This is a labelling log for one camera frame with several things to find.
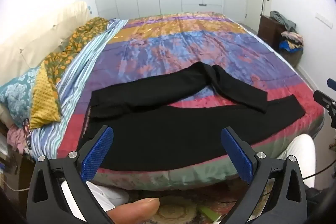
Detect person's left leg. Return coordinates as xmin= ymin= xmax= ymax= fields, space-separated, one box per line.
xmin=60 ymin=179 xmax=130 ymax=217

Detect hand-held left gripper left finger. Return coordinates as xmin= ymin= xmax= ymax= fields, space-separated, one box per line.
xmin=26 ymin=126 xmax=116 ymax=224

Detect teal floral pillow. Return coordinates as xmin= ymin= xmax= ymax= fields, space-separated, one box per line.
xmin=0 ymin=68 xmax=40 ymax=127

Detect dark wooden cabinet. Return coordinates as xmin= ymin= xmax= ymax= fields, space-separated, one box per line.
xmin=257 ymin=15 xmax=286 ymax=50

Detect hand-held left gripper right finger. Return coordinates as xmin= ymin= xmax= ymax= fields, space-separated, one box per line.
xmin=220 ymin=126 xmax=308 ymax=224

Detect pink clothes pile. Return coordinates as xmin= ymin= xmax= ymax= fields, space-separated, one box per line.
xmin=281 ymin=31 xmax=304 ymax=46

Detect green strip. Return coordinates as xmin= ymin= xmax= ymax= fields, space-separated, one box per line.
xmin=199 ymin=207 xmax=223 ymax=222

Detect black pants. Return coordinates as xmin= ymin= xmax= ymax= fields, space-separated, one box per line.
xmin=76 ymin=61 xmax=306 ymax=171

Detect person's left hand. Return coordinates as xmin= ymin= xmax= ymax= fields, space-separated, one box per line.
xmin=105 ymin=198 xmax=160 ymax=224

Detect person's right leg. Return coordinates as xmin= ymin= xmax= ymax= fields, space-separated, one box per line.
xmin=286 ymin=134 xmax=317 ymax=189

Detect yellow dotted pillow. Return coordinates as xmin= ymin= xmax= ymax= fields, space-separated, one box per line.
xmin=29 ymin=63 xmax=62 ymax=130

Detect orange floral green cloth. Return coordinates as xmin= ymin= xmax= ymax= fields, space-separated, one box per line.
xmin=43 ymin=17 xmax=109 ymax=88

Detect blue cloth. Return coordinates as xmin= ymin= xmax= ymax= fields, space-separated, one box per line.
xmin=279 ymin=40 xmax=302 ymax=53

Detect crumpled pink cloth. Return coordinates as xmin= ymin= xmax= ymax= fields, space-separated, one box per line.
xmin=7 ymin=126 xmax=30 ymax=155

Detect black cable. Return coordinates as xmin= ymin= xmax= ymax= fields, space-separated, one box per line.
xmin=302 ymin=158 xmax=336 ymax=180

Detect cream headboard cushion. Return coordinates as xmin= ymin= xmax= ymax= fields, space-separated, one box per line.
xmin=0 ymin=1 xmax=91 ymax=85

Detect patterned floor rug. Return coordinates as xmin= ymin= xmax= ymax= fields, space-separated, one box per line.
xmin=126 ymin=182 xmax=252 ymax=224

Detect dark laundry basket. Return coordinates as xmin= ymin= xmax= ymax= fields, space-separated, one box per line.
xmin=280 ymin=48 xmax=304 ymax=68

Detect person's leg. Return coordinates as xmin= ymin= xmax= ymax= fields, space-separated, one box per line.
xmin=286 ymin=134 xmax=317 ymax=189
xmin=60 ymin=179 xmax=130 ymax=217

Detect bed with colourful quilt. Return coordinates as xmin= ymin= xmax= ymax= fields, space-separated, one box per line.
xmin=56 ymin=11 xmax=328 ymax=191

